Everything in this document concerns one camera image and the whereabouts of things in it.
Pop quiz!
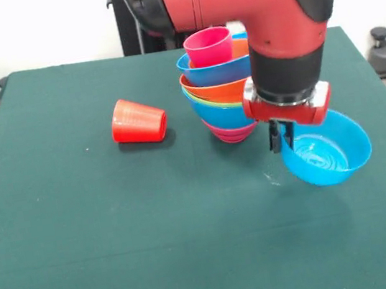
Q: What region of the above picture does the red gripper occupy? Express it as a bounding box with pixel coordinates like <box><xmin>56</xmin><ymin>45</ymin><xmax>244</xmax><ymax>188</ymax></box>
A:
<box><xmin>239</xmin><ymin>65</ymin><xmax>341</xmax><ymax>158</ymax></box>

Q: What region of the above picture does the pink plastic bowl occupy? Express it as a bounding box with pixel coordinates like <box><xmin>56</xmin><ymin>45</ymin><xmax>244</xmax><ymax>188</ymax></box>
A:
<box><xmin>202</xmin><ymin>111</ymin><xmax>264</xmax><ymax>148</ymax></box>

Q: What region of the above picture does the large blue plastic bowl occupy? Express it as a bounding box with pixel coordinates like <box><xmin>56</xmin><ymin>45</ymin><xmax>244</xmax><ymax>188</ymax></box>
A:
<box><xmin>173</xmin><ymin>31</ymin><xmax>255</xmax><ymax>91</ymax></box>
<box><xmin>182</xmin><ymin>83</ymin><xmax>260</xmax><ymax>137</ymax></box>

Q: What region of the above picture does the small blue flat-bottomed bowl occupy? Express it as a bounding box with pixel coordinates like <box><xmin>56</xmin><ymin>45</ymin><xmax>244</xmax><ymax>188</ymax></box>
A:
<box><xmin>275</xmin><ymin>104</ymin><xmax>377</xmax><ymax>193</ymax></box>

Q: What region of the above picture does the green plastic bowl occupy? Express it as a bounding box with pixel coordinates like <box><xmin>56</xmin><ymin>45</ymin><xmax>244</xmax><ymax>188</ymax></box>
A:
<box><xmin>185</xmin><ymin>84</ymin><xmax>246</xmax><ymax>114</ymax></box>

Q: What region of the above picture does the small orange flat-bottomed bowl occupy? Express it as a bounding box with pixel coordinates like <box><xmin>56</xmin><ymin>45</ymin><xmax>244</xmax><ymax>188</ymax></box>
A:
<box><xmin>185</xmin><ymin>37</ymin><xmax>252</xmax><ymax>70</ymax></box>

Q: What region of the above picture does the pink plastic cup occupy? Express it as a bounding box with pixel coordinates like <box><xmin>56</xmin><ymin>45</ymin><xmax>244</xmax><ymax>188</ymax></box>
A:
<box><xmin>180</xmin><ymin>24</ymin><xmax>237</xmax><ymax>70</ymax></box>

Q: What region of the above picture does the red plastic cup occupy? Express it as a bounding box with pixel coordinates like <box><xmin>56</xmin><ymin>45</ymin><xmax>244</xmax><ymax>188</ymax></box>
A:
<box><xmin>106</xmin><ymin>92</ymin><xmax>171</xmax><ymax>150</ymax></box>

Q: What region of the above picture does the dark green tablecloth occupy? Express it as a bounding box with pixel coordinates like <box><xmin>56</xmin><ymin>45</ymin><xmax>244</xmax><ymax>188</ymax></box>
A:
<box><xmin>0</xmin><ymin>15</ymin><xmax>386</xmax><ymax>289</ymax></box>

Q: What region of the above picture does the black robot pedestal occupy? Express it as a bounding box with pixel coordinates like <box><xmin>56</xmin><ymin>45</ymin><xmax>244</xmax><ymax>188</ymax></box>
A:
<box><xmin>106</xmin><ymin>0</ymin><xmax>187</xmax><ymax>60</ymax></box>

